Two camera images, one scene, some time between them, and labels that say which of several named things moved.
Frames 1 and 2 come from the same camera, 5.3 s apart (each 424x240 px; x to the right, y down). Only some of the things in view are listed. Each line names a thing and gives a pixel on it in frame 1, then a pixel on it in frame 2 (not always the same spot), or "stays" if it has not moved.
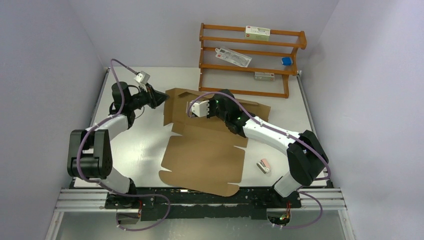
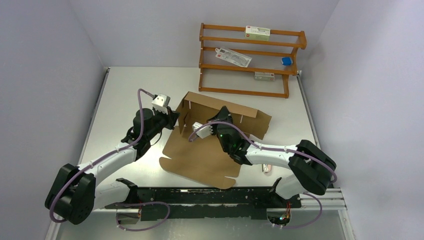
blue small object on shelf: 287,61 stays
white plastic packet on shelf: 233,57 stays
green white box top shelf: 257,33 stays
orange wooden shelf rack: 229,62 stays
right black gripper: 211,101 -> 224,115
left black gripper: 155,98 -> 171,118
